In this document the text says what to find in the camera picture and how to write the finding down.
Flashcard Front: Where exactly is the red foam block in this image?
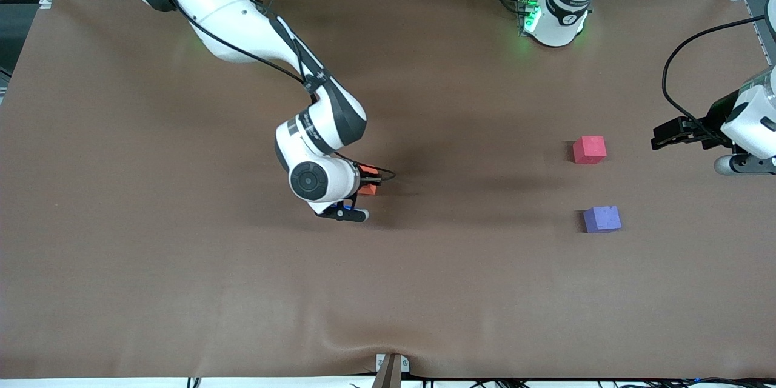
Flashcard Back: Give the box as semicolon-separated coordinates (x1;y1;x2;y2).
572;136;607;165

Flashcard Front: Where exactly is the metal table clamp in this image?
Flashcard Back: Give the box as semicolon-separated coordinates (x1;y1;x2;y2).
371;353;410;388

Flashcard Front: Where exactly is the orange foam block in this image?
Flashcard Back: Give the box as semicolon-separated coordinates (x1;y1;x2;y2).
357;163;380;196

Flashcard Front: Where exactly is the brown table mat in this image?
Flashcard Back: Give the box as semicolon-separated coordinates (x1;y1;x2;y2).
0;0;776;380

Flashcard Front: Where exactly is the purple foam block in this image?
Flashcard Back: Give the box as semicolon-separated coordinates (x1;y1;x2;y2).
583;206;623;234

